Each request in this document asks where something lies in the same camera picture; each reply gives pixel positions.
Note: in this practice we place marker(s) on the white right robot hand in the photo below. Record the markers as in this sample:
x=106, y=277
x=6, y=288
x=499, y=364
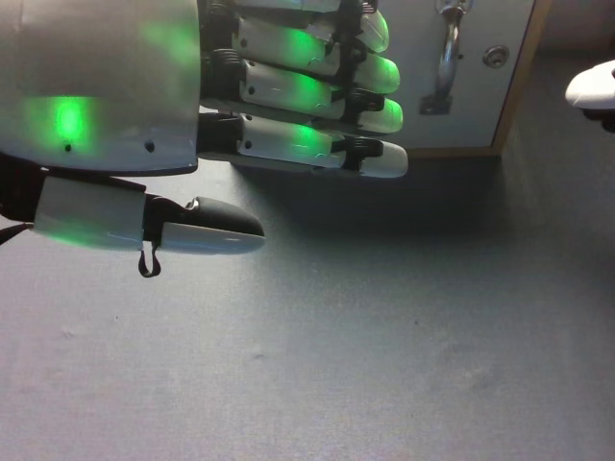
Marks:
x=593, y=89

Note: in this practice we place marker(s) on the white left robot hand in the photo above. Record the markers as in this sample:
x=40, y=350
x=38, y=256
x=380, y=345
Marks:
x=105, y=72

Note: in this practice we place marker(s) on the white cabinet door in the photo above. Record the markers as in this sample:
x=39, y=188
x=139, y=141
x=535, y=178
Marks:
x=471, y=120

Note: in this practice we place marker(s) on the light wooden box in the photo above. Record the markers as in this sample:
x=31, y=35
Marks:
x=523, y=72

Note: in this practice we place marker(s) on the round metal keyhole lock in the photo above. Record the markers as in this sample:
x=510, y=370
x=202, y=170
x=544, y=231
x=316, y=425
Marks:
x=496, y=55

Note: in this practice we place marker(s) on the grey table cloth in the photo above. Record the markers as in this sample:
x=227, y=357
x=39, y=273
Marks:
x=307, y=360

